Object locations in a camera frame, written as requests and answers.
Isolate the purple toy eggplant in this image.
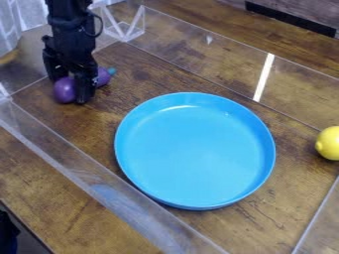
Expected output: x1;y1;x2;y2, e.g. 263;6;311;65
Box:
54;66;116;104

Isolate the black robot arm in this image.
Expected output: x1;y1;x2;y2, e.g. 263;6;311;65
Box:
42;0;99;104

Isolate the yellow lemon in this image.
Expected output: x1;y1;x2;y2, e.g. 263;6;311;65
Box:
315;126;339;161

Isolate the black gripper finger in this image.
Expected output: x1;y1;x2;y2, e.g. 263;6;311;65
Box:
75;72;98;104
43;50;70;81

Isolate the white patterned curtain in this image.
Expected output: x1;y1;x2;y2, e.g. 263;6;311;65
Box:
0;0;48;58

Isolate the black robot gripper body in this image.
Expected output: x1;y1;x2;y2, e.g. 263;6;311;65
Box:
43;14;98;76

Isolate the blue round tray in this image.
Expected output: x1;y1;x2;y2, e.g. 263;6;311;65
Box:
114;92;275;210

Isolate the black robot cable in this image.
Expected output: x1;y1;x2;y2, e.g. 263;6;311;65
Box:
80;11;106;39

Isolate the clear acrylic enclosure wall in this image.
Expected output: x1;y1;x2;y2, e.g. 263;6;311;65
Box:
0;0;339;254

